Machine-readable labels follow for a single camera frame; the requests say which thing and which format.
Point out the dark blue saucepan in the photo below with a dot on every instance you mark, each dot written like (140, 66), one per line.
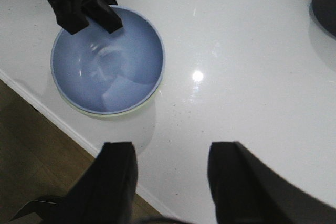
(324, 11)

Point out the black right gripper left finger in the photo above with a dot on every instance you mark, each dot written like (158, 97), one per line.
(104, 194)

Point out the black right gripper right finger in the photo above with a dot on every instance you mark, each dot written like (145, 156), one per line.
(245, 190)

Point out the blue bowl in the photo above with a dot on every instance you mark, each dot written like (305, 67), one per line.
(135, 51)

